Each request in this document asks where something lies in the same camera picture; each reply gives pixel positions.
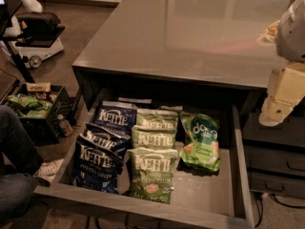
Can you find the blue kettle bag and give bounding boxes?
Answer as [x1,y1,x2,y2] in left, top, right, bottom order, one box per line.
[83,123,131,157]
[74,135,123,194]
[94,101,137,135]

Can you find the dark lower drawer unit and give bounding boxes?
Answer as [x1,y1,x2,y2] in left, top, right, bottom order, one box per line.
[242,113,305,198]

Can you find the grey counter cabinet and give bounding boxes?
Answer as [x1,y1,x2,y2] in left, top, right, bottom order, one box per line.
[72,0,290,109]

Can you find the person's leg in jeans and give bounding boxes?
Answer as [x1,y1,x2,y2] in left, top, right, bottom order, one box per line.
[0,105,43,222]

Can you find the black stand with tray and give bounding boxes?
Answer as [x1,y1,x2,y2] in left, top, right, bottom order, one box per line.
[1,0,65,83]

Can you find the open grey top drawer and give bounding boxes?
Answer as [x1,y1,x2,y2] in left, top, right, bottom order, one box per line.
[34,87,254,229]

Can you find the black floor cable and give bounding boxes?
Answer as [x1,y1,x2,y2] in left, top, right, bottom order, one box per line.
[254,193,305,229]

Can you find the dark bag on tray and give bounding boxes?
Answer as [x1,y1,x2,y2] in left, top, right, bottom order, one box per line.
[16,12,62,42]

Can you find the blue Kettle bag middle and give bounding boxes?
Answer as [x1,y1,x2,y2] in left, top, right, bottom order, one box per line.
[83,123,131,157]

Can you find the green Kettle bag middle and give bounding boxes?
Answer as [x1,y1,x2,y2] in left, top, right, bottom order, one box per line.
[132,125,176,150]

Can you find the black plastic crate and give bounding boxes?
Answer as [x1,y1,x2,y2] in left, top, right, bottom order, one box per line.
[5,84,71,145]

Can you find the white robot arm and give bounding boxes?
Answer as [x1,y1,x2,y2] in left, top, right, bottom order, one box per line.
[259,0,305,127]

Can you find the green Kettle jalapeno bag front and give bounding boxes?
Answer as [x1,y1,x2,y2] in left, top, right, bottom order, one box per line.
[128,147,177,204]

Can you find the yellow taped gripper finger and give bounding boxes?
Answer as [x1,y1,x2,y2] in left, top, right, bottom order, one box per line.
[258,62,305,127]

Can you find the green rice chip bag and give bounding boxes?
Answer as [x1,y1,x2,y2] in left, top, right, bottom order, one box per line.
[179,112,221,173]

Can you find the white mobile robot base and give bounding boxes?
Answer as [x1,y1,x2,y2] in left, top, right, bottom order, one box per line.
[1,0,65,69]

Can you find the small bottle beside crate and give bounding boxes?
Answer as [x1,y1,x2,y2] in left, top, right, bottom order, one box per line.
[57,114,73,136]

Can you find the green snack bags in crate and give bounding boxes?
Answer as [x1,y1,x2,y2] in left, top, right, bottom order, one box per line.
[8,94,52,118]

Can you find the white sneaker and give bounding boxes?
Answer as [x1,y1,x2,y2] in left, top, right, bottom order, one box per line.
[34,158,64,183]

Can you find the green Kettle bag back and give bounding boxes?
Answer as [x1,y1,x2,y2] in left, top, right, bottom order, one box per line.
[136,109,178,130]

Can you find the blue Kettle bag front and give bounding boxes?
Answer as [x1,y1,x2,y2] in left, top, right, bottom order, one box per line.
[74,135,123,194]

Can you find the brown snack box in crate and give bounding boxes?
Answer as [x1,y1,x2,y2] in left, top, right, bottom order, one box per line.
[26,82,51,93]

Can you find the blue Kettle bag back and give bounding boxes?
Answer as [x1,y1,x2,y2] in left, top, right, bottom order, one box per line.
[94,101,137,135]

